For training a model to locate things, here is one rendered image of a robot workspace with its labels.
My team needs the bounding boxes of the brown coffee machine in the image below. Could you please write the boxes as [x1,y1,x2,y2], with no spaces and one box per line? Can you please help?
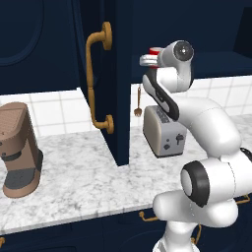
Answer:
[0,101,44,200]

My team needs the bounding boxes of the red cup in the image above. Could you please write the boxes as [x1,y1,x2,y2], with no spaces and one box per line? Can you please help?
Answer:
[149,47,162,70]

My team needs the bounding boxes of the navy wall cabinet interior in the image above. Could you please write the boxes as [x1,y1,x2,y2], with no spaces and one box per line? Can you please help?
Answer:
[131,0,252,85]

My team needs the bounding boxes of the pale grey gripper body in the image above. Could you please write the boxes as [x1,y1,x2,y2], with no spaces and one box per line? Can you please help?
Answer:
[139,54,162,68]

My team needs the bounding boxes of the navy open cabinet door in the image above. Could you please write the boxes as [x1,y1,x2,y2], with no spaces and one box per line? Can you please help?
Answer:
[71,0,134,167]
[232,5,252,60]

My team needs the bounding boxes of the long brass door handle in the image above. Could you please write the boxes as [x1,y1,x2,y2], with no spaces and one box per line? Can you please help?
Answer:
[85,21,115,135]

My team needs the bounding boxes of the hanging brass fork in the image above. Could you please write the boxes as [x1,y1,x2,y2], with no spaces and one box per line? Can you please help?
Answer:
[133,86,143,118]

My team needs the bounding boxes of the navy closed cabinet door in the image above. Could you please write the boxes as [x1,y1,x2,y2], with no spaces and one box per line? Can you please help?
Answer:
[0,0,82,96]

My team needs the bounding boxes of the navy base cabinets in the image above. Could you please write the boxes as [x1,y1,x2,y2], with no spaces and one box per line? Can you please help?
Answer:
[0,193,252,252]

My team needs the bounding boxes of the silver toaster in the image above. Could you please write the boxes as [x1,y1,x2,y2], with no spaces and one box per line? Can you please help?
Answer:
[142,104,188,158]

